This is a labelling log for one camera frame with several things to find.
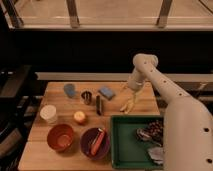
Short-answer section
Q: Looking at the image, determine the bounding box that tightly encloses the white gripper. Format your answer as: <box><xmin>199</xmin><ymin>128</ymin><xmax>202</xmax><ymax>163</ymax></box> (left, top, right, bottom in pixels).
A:
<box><xmin>120</xmin><ymin>77</ymin><xmax>144</xmax><ymax>113</ymax></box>

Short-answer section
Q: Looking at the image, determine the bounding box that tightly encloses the black eraser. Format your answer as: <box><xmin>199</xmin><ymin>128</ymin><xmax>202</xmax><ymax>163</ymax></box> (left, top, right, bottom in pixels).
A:
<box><xmin>96</xmin><ymin>95</ymin><xmax>102</xmax><ymax>115</ymax></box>

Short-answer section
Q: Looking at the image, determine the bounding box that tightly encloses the red bowl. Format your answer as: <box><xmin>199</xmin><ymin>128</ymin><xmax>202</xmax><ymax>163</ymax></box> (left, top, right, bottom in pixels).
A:
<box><xmin>47</xmin><ymin>124</ymin><xmax>74</xmax><ymax>152</ymax></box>

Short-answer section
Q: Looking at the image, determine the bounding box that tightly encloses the white paper cup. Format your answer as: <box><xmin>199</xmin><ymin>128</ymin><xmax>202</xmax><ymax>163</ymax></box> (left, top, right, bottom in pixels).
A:
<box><xmin>40</xmin><ymin>105</ymin><xmax>58</xmax><ymax>124</ymax></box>

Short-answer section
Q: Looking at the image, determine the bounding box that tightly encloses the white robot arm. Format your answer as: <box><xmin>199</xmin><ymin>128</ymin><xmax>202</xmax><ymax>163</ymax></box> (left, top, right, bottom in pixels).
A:
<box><xmin>120</xmin><ymin>53</ymin><xmax>213</xmax><ymax>171</ymax></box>

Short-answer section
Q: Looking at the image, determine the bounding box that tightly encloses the red tool in purple bowl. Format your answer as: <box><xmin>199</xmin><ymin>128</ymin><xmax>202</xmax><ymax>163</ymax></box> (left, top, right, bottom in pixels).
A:
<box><xmin>90</xmin><ymin>128</ymin><xmax>106</xmax><ymax>156</ymax></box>

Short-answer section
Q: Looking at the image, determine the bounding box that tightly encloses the purple bowl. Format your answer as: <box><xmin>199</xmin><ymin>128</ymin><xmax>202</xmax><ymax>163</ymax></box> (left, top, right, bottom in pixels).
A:
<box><xmin>80</xmin><ymin>128</ymin><xmax>110</xmax><ymax>160</ymax></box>

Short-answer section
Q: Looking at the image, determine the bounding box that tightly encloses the metal cup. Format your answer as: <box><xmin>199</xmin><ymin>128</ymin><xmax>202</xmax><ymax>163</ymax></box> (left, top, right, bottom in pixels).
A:
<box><xmin>81</xmin><ymin>91</ymin><xmax>92</xmax><ymax>105</ymax></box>

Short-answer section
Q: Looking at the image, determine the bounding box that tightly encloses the green tray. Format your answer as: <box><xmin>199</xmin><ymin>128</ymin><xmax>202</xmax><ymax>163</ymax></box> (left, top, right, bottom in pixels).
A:
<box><xmin>110</xmin><ymin>115</ymin><xmax>163</xmax><ymax>170</ymax></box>

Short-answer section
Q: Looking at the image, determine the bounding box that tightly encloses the apple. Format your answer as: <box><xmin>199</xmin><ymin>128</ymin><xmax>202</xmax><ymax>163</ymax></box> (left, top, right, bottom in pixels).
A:
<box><xmin>74</xmin><ymin>111</ymin><xmax>86</xmax><ymax>124</ymax></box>

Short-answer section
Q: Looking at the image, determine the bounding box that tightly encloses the silver foil packet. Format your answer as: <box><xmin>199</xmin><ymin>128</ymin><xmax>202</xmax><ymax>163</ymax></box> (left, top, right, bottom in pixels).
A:
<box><xmin>148</xmin><ymin>147</ymin><xmax>164</xmax><ymax>165</ymax></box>

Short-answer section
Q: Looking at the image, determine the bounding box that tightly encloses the blue cup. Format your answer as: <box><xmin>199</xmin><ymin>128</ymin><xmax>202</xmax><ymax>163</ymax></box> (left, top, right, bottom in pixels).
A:
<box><xmin>64</xmin><ymin>84</ymin><xmax>76</xmax><ymax>98</ymax></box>

